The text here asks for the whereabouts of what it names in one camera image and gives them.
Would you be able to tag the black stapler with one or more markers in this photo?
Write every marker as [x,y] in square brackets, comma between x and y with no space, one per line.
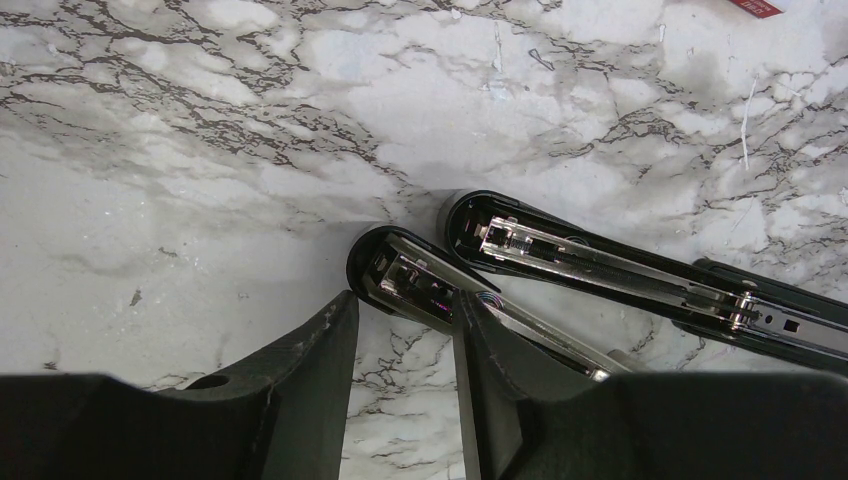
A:
[495,233]

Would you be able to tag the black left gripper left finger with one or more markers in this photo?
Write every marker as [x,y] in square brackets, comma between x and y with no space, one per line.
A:
[278,413]

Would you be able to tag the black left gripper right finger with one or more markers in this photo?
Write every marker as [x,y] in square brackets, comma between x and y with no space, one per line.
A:
[526,416]

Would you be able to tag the red white staple box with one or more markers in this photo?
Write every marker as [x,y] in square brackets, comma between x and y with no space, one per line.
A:
[762,9]

